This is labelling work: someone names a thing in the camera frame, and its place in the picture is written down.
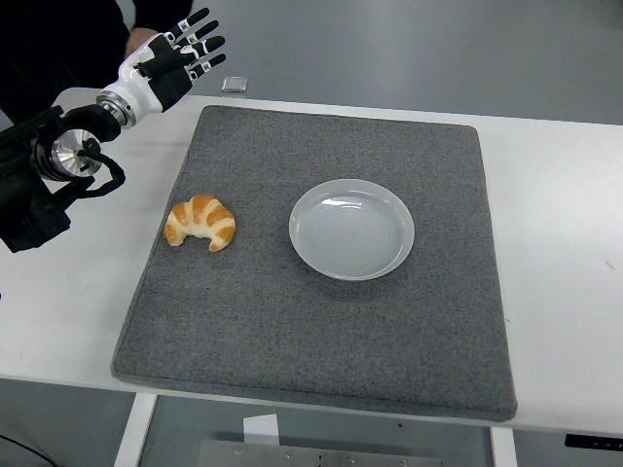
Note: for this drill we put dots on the person's hand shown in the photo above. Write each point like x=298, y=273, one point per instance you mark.
x=138, y=40

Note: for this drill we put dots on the white table leg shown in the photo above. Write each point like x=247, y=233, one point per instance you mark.
x=502, y=450
x=136, y=428

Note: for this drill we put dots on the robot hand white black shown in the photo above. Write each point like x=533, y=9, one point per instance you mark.
x=138, y=87

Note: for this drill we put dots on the grey metal plate with screws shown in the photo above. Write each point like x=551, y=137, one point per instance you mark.
x=316, y=457

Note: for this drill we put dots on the black table control panel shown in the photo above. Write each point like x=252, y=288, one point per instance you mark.
x=594, y=440

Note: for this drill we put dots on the grey felt mat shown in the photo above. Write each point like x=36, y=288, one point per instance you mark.
x=311, y=340

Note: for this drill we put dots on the white round plate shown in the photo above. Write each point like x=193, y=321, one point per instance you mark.
x=351, y=233

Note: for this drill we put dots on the silver square floor socket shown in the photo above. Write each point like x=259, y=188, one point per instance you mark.
x=235, y=84

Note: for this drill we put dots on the croissant bread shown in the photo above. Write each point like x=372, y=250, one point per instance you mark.
x=204, y=216

